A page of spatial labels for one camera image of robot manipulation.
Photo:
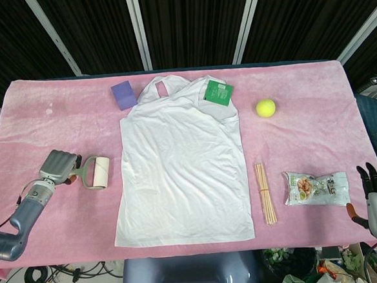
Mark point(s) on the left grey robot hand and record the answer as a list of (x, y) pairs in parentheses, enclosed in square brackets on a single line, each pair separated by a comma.
[(55, 163)]

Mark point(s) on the white plastic bag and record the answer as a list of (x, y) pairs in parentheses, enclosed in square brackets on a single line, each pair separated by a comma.
[(311, 280)]

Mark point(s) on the slanted aluminium frame post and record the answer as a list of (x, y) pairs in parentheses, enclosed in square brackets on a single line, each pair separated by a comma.
[(56, 37)]

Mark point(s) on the pink tablecloth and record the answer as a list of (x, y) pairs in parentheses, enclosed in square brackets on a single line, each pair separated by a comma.
[(61, 124)]

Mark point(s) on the dark blue robot torso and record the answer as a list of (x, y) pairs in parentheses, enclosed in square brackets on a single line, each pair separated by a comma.
[(188, 277)]

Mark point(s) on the black curtain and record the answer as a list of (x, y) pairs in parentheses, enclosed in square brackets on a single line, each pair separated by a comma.
[(193, 21)]

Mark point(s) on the white tank top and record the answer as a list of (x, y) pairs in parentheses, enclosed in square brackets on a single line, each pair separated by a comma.
[(180, 168)]

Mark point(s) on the green artificial leaves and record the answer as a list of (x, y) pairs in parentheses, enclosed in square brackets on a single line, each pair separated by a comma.
[(280, 258)]

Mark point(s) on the purple foam block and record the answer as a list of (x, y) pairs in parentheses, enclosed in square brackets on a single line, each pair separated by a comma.
[(124, 95)]

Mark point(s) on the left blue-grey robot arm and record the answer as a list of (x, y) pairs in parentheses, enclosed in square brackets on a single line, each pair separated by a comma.
[(28, 204)]

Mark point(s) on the green lint roller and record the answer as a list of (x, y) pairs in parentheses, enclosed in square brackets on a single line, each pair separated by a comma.
[(101, 171)]

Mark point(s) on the yellow tennis ball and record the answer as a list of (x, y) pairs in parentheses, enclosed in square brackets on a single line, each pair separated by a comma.
[(266, 108)]

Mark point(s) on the green flat packet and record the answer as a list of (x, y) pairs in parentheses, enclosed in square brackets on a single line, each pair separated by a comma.
[(218, 92)]

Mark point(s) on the double aluminium frame post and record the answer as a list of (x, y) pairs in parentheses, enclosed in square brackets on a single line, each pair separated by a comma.
[(138, 31)]

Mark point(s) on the bundle of wooden sticks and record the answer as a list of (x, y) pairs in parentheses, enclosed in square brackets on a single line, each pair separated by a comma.
[(265, 194)]

